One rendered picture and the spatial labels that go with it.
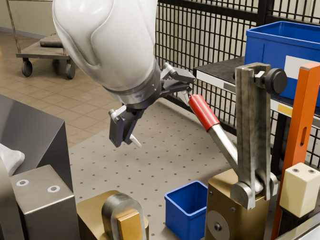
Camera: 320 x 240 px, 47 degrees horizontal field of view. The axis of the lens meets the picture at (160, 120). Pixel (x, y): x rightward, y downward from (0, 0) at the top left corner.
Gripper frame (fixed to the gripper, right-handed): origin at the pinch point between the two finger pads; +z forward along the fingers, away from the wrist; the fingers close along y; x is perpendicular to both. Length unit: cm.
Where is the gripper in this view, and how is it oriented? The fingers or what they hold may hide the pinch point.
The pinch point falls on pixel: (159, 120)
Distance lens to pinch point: 77.6
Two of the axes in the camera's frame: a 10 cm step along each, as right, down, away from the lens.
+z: 2.0, 3.2, 9.3
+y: 7.6, -6.5, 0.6
